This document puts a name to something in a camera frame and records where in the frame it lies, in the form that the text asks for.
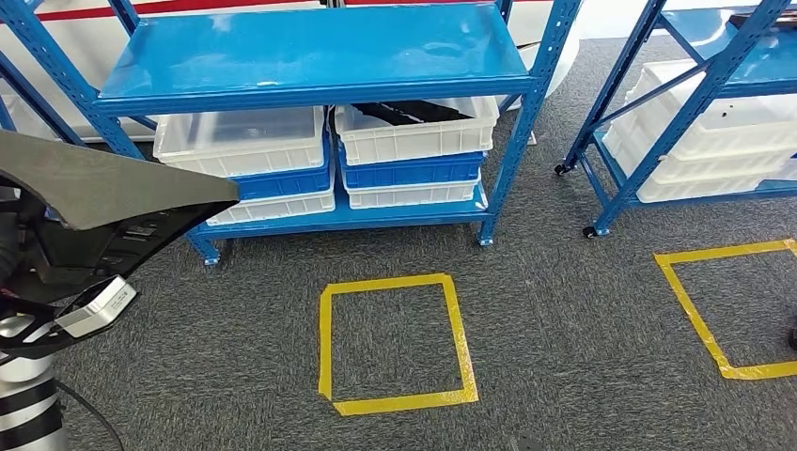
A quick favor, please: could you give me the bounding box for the black plastic bracket plate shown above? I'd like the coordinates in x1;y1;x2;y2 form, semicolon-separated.
0;129;242;306

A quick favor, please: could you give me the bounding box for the black plastic part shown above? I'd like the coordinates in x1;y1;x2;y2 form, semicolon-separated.
727;8;797;32

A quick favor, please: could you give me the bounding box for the white plastic crate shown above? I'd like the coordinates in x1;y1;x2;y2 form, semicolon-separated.
601;124;797;205
334;96;501;167
152;105;328;179
205;166;338;227
345;176;485;211
624;58;797;183

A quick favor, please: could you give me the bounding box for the blue plastic crate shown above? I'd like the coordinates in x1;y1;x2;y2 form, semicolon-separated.
337;146;488;191
228;131;336;202

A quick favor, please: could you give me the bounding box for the black plastic trim piece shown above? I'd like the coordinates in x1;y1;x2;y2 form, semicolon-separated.
350;99;476;124

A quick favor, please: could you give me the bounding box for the yellow floor tape square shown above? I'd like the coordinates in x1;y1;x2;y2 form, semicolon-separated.
317;272;480;417
652;238;797;381

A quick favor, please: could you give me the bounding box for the white car with red stripe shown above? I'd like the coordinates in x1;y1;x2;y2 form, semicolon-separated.
0;0;584;146

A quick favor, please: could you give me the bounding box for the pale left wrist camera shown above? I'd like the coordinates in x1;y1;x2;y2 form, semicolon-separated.
55;275;139;340

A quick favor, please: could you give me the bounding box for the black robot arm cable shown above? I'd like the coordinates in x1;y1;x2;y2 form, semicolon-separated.
55;380;127;451

